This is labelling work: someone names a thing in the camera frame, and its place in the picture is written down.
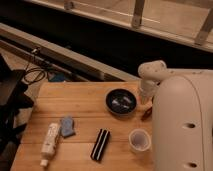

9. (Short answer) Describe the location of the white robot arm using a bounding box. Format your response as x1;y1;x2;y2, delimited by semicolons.
138;60;213;171

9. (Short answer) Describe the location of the white tube bottle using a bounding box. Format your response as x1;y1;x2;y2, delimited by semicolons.
40;123;60;167

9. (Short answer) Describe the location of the black cable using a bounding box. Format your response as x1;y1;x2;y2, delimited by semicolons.
22;46;54;85

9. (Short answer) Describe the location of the black white striped box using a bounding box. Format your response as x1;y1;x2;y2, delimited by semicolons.
90;129;110;161

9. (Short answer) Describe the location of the black ceramic bowl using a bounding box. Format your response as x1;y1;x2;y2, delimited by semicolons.
105;89;137;116

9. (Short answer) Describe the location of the black chair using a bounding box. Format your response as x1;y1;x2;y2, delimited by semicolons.
0;53;34;159

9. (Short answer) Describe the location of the blue object behind table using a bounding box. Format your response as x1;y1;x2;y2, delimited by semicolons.
50;73;65;82

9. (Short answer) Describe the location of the blue cloth piece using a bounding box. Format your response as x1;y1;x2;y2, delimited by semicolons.
60;116;75;138

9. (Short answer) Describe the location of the red small object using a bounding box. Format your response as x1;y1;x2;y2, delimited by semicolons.
141;107;152;121

